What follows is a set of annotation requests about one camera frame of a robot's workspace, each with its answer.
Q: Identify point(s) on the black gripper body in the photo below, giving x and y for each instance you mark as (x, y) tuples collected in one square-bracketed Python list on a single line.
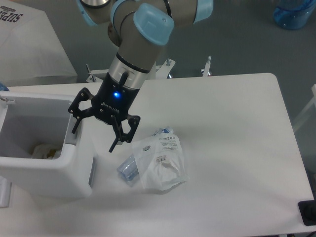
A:
[(113, 100)]

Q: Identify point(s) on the white push-lid trash can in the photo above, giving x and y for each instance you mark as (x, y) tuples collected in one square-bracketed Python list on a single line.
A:
[(30, 119)]

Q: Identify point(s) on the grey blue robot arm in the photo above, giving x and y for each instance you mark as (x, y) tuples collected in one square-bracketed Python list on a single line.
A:
[(141, 29)]

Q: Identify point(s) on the crumpled trash inside bin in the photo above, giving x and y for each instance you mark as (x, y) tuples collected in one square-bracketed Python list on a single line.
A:
[(46, 151)]

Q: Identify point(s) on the white torn medical pouch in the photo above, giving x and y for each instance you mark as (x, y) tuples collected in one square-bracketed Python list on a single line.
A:
[(160, 161)]

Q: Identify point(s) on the white rack at right edge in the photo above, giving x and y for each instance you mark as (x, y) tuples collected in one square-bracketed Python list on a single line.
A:
[(306, 113)]

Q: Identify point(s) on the blue transparent water bottle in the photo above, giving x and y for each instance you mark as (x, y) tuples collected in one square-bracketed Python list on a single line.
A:
[(293, 14)]

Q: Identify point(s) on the black device at table edge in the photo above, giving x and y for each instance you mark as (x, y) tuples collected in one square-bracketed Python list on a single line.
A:
[(308, 212)]

